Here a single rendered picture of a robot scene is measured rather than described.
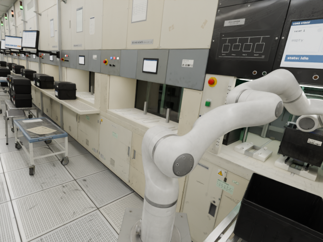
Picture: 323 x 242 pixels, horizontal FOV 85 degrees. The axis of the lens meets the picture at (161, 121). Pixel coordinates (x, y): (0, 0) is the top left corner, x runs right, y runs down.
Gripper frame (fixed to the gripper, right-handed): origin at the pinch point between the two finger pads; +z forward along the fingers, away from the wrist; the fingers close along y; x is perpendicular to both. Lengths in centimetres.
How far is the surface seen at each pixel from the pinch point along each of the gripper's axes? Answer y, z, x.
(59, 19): -359, -35, 82
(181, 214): -28, -82, -45
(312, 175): 8.9, -10.1, -31.7
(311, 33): -9, -30, 41
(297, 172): 2.0, -10.2, -32.7
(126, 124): -148, -31, -44
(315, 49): -6.1, -30.0, 34.0
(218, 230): -13, -76, -45
